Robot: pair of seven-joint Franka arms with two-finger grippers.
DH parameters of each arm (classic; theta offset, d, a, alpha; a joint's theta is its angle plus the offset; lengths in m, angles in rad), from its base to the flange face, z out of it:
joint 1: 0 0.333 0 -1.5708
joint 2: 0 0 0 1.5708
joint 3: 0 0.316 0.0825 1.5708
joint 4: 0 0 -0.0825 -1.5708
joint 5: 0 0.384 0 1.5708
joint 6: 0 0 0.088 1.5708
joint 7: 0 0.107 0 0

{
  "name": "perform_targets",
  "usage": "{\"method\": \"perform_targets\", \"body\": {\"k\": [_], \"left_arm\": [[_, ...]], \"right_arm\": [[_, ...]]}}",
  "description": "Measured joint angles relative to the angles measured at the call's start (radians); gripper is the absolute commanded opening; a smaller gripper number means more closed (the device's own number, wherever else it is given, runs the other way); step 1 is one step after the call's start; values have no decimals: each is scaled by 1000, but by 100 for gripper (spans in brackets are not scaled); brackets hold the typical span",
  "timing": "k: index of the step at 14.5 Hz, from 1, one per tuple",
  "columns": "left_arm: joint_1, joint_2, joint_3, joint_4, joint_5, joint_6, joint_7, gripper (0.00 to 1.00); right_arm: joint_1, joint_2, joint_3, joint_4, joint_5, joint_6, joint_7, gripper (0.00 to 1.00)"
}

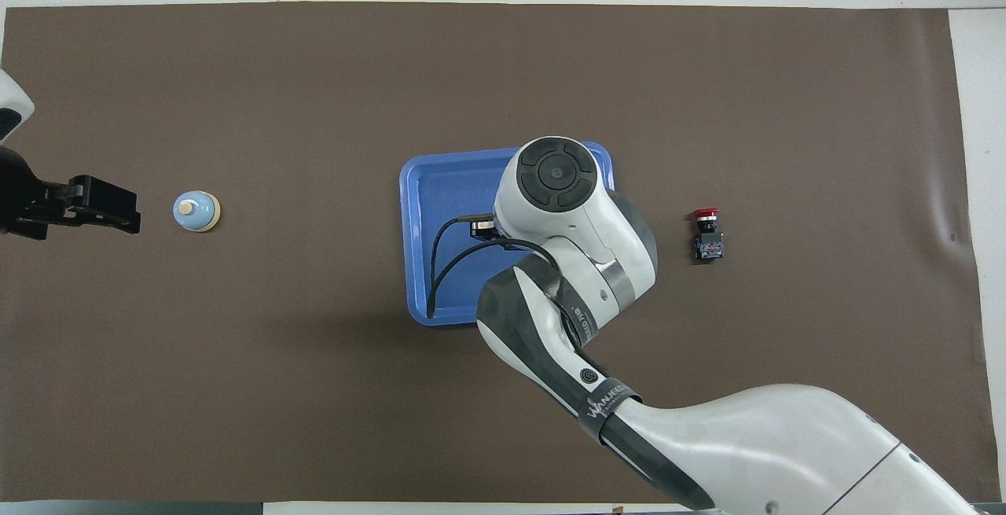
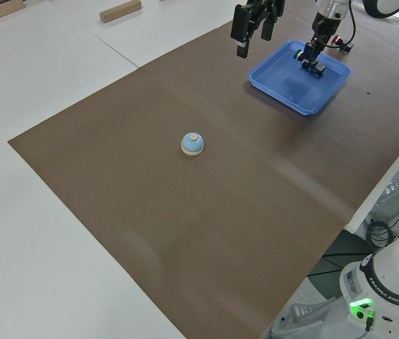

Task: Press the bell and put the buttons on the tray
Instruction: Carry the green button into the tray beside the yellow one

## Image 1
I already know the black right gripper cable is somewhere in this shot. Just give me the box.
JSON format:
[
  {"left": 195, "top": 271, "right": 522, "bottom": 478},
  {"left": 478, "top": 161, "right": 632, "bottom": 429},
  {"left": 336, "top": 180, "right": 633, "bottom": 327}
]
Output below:
[{"left": 427, "top": 216, "right": 567, "bottom": 319}]

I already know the blue plastic tray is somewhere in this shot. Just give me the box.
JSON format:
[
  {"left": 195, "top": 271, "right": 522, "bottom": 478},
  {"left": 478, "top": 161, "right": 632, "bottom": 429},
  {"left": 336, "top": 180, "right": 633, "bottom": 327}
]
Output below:
[{"left": 399, "top": 142, "right": 615, "bottom": 327}]

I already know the light blue call bell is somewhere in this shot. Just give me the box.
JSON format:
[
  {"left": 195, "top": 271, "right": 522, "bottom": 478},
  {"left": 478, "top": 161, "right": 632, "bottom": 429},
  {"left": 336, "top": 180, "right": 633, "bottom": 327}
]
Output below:
[{"left": 173, "top": 191, "right": 222, "bottom": 233}]

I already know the brown table mat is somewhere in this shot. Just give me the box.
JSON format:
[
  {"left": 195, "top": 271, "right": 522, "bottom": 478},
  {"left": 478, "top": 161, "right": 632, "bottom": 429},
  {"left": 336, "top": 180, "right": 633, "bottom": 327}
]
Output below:
[{"left": 0, "top": 1, "right": 995, "bottom": 504}]

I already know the red push button switch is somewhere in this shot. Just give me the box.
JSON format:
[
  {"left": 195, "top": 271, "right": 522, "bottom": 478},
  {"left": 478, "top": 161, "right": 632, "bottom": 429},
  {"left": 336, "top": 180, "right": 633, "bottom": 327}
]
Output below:
[{"left": 688, "top": 207, "right": 725, "bottom": 263}]

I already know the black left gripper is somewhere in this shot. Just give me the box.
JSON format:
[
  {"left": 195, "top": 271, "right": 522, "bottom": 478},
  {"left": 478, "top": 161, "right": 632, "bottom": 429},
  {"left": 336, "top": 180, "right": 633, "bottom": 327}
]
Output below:
[{"left": 0, "top": 145, "right": 141, "bottom": 241}]

